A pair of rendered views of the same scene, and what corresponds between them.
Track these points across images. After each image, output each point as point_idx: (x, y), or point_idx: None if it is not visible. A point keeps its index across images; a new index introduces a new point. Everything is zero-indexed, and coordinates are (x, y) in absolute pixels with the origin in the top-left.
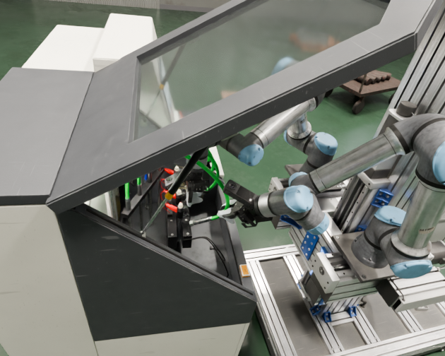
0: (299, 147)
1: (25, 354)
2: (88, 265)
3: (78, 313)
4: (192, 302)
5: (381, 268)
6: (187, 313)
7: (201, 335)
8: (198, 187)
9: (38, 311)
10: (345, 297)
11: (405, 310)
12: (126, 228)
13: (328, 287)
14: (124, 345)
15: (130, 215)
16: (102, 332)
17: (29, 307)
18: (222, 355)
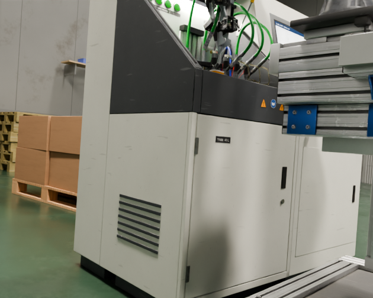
0: None
1: (86, 121)
2: (120, 16)
3: (109, 71)
4: (155, 62)
5: None
6: (152, 81)
7: (158, 127)
8: (222, 24)
9: (99, 66)
10: (305, 96)
11: (359, 62)
12: None
13: (269, 61)
14: (119, 126)
15: None
16: (113, 100)
17: (97, 61)
18: (173, 187)
